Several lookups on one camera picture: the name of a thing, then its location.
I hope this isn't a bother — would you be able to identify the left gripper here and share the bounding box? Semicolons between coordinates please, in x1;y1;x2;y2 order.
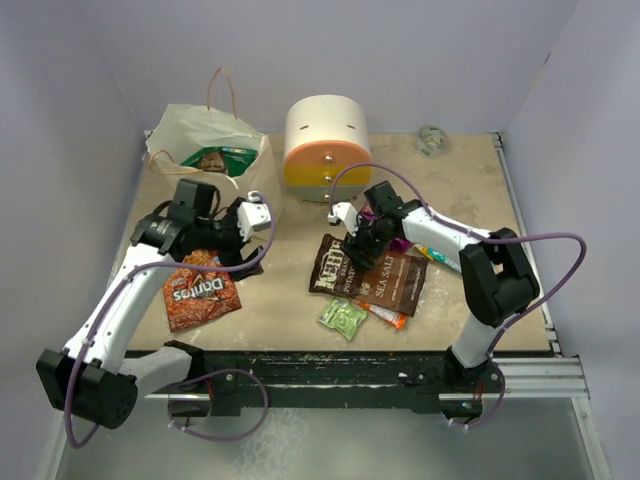
195;198;264;280

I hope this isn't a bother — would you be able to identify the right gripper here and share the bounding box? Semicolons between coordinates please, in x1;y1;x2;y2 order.
340;212;395;272

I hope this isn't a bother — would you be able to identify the brown Kettle chip bag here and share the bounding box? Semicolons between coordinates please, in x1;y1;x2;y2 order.
308;234;428;316

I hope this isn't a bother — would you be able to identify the orange snack packet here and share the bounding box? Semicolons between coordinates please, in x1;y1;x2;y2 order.
355;301;408;329

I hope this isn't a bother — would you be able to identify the green chip bag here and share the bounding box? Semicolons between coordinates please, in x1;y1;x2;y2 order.
181;146;258;178

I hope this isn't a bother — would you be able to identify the white paper bag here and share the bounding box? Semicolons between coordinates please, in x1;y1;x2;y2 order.
146;67;284;232

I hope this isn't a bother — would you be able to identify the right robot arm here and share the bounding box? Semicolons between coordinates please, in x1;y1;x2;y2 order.
327;181;540;391

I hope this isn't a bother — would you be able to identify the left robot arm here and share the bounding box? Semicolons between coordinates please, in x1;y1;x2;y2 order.
36;179;274;447

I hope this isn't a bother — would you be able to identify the purple candy bag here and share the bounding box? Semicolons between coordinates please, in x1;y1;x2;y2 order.
359;205;413;253

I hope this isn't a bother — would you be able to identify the red Doritos chip bag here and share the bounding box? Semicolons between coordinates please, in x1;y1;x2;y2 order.
162;268;242;333

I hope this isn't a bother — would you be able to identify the yellow snack bar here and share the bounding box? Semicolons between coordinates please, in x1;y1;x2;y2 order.
413;244;431;259

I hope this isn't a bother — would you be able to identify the light green snack packet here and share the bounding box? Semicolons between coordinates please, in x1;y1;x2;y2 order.
317;297;368;341

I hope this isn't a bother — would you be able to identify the teal snack packet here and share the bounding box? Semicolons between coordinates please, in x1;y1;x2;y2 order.
429;247;461;273

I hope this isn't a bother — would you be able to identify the round three-drawer cabinet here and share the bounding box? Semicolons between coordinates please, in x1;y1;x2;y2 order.
283;94;372;203

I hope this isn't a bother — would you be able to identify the clear tape roll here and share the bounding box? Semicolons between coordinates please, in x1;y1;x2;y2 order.
416;125;448;158

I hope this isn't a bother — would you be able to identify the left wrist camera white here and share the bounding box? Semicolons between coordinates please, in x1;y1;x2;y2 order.
236;191;272;241

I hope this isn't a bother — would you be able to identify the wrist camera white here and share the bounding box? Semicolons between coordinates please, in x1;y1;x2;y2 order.
327;202;359;236
236;191;272;241

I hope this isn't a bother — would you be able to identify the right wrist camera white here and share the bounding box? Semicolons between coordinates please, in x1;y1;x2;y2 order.
327;202;359;236

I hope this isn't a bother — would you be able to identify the black metal base frame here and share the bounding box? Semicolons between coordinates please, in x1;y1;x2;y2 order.
122;344;506;419

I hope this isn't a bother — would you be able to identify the aluminium rail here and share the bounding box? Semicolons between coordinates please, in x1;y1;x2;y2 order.
439;355;591;400

